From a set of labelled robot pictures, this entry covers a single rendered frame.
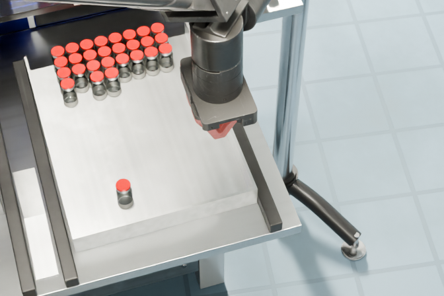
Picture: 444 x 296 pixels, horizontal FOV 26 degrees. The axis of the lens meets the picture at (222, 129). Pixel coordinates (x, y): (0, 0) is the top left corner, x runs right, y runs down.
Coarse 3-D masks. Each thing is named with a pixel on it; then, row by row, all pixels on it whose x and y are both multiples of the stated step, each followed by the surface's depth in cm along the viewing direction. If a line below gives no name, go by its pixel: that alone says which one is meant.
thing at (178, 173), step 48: (48, 96) 147; (144, 96) 147; (48, 144) 137; (96, 144) 141; (144, 144) 141; (192, 144) 141; (96, 192) 136; (144, 192) 136; (192, 192) 136; (240, 192) 132; (96, 240) 130
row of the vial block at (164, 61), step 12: (156, 48) 146; (168, 48) 147; (108, 60) 145; (120, 60) 145; (132, 60) 146; (144, 60) 147; (156, 60) 147; (168, 60) 147; (60, 72) 144; (84, 72) 144; (120, 72) 146; (132, 72) 148; (144, 72) 148; (156, 72) 149; (84, 84) 146
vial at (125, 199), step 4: (116, 192) 132; (120, 192) 131; (124, 192) 131; (128, 192) 132; (120, 196) 132; (124, 196) 132; (128, 196) 132; (132, 196) 133; (120, 200) 133; (124, 200) 132; (128, 200) 133; (132, 200) 134; (120, 204) 134; (124, 204) 133; (128, 204) 133; (132, 204) 134; (124, 208) 134
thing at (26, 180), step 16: (16, 176) 131; (32, 176) 132; (32, 192) 133; (32, 208) 133; (32, 224) 133; (32, 240) 131; (48, 240) 131; (32, 256) 130; (48, 256) 130; (48, 272) 128
